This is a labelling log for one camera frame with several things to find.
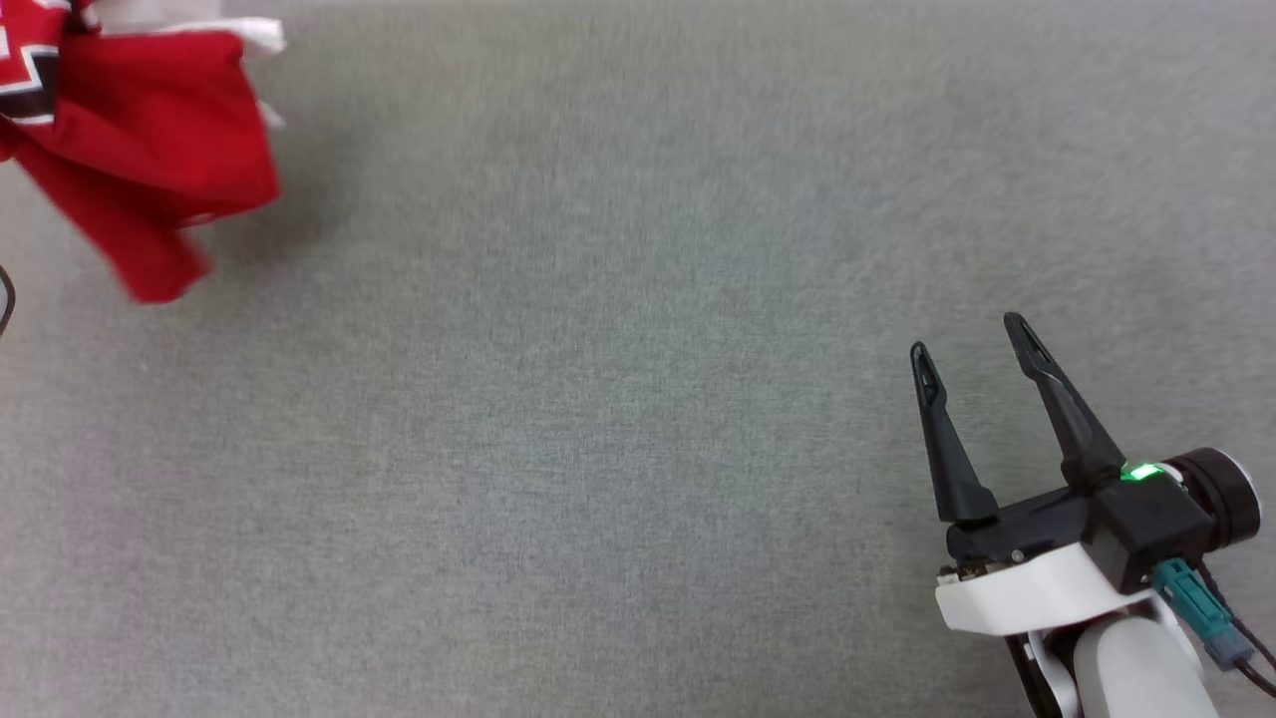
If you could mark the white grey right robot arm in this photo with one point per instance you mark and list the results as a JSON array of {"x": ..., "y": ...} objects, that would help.
[{"x": 1126, "y": 668}]

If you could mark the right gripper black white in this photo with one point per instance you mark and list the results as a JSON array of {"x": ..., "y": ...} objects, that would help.
[{"x": 1027, "y": 588}]

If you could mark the red and white jersey garment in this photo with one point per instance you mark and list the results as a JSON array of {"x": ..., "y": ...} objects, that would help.
[{"x": 150, "y": 150}]

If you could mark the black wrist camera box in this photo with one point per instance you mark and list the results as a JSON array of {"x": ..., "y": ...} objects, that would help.
[{"x": 1156, "y": 524}]

